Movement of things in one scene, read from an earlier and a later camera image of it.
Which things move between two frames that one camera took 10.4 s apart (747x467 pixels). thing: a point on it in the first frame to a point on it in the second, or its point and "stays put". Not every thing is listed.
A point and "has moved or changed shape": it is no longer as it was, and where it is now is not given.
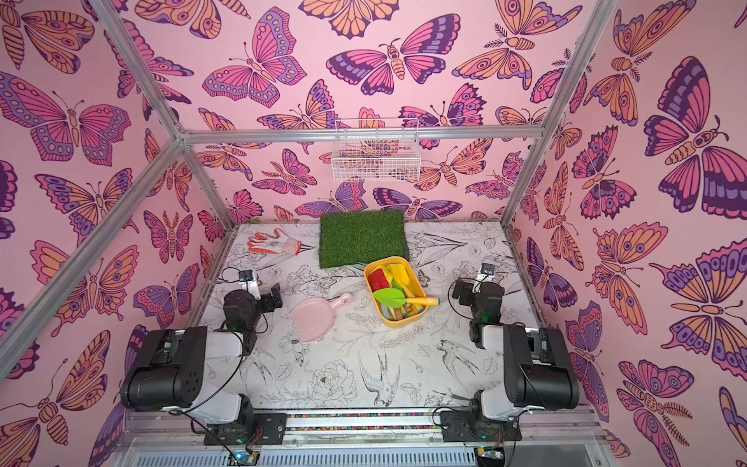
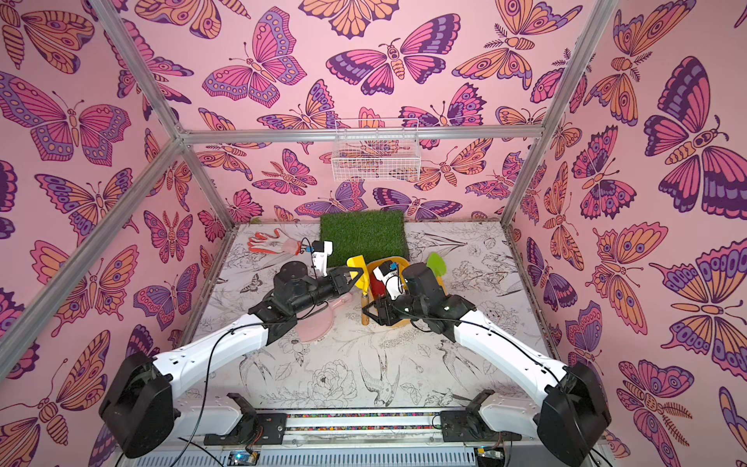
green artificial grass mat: x=358 y=237 stays put
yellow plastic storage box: x=385 y=321 stays put
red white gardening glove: x=281 y=243 stays put
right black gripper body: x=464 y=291 to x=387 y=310
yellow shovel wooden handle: x=400 y=272 to x=358 y=263
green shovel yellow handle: x=391 y=298 has moved or changed shape
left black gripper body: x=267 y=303 to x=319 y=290
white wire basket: x=376 y=150 stays put
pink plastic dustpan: x=312 y=317 stays put
